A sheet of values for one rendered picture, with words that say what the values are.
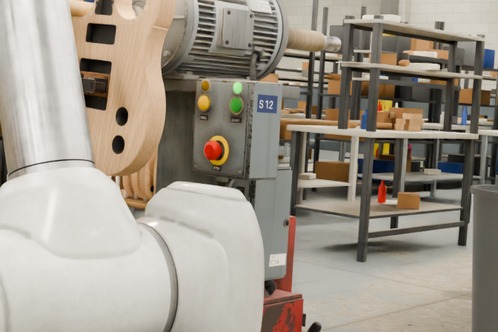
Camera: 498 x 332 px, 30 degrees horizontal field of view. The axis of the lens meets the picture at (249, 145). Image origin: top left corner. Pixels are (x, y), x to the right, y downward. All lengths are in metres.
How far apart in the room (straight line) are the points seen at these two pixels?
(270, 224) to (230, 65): 0.38
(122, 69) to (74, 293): 0.92
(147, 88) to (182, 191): 0.68
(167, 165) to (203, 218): 1.14
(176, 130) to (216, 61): 0.20
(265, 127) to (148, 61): 0.27
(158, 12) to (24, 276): 0.91
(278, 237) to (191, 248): 1.10
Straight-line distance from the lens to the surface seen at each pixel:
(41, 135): 1.07
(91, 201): 1.04
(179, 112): 2.22
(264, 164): 1.89
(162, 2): 1.81
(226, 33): 2.10
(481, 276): 4.55
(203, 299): 1.11
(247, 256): 1.14
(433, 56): 10.89
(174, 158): 2.24
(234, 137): 1.87
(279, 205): 2.18
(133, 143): 1.82
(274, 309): 2.19
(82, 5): 1.98
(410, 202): 7.19
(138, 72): 1.82
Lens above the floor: 1.09
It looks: 3 degrees down
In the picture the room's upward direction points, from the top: 3 degrees clockwise
